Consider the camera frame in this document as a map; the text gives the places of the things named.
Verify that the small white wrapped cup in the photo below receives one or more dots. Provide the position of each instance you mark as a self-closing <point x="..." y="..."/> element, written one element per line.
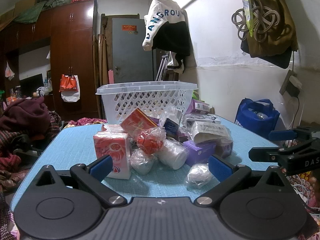
<point x="141" y="161"/>

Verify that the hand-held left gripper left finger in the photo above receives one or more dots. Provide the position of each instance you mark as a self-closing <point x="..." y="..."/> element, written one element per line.
<point x="101" y="167"/>

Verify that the white item in clear bag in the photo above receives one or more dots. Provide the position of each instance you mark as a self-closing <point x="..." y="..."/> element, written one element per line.
<point x="198" y="175"/>

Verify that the grey metal door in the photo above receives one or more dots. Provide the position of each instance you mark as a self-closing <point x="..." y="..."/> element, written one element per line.
<point x="131" y="52"/>

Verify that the blue shopping bag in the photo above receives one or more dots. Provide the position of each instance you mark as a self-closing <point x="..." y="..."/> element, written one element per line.
<point x="255" y="116"/>

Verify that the white and black hoodie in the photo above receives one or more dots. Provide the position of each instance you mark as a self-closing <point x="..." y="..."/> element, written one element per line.
<point x="165" y="27"/>

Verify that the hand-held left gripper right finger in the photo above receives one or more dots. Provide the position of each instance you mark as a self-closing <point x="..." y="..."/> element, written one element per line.
<point x="220" y="168"/>

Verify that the brown wooden wardrobe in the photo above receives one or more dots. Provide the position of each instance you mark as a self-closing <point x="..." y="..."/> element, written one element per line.
<point x="72" y="55"/>

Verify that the black monitor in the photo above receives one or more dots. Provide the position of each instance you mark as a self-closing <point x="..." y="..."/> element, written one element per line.
<point x="31" y="84"/>

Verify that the maroon clothes pile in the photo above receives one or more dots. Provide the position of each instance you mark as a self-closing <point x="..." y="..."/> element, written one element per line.
<point x="27" y="113"/>

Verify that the purple box with barcode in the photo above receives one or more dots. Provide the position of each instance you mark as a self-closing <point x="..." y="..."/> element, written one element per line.
<point x="201" y="106"/>

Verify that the purple box with white print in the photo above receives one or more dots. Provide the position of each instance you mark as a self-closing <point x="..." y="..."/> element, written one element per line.
<point x="198" y="151"/>

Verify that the wall socket with charger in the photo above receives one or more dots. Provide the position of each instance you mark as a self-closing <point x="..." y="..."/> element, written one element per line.
<point x="291" y="83"/>

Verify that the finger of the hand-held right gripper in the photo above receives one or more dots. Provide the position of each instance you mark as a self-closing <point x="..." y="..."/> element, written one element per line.
<point x="265" y="153"/>
<point x="282" y="134"/>

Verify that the red flat box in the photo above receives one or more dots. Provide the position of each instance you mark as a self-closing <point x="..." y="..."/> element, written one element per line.
<point x="137" y="123"/>

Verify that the wooden boards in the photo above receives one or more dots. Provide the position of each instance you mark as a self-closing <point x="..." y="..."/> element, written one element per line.
<point x="102" y="57"/>

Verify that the dark blue white box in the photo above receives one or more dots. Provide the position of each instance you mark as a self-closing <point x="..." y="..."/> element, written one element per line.
<point x="171" y="126"/>

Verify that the hanging brown cloth bag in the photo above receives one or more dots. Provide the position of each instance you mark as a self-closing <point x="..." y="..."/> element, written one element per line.
<point x="272" y="30"/>

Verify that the white plastic basket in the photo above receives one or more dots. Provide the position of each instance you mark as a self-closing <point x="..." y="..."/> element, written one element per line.
<point x="147" y="97"/>

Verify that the white hanging plastic bag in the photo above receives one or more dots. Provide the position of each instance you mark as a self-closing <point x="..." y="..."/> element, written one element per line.
<point x="9" y="71"/>

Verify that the red item in clear wrap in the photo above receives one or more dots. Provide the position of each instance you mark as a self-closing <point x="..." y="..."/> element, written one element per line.
<point x="150" y="140"/>

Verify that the green cloth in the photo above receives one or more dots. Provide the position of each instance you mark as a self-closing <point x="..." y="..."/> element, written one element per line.
<point x="32" y="10"/>

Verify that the red and white plastic bag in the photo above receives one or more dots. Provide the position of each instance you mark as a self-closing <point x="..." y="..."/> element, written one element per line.
<point x="69" y="86"/>

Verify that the red and white tissue pack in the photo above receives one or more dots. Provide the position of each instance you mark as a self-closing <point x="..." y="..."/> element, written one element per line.
<point x="116" y="152"/>

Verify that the plastic-wrapped white bottle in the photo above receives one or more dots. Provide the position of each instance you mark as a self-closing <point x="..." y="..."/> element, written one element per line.
<point x="172" y="153"/>

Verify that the white labelled wrapped package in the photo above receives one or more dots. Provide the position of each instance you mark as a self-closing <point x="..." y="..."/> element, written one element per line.
<point x="211" y="131"/>

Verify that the metal crutches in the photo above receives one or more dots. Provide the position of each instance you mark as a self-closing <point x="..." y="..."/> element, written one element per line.
<point x="162" y="65"/>

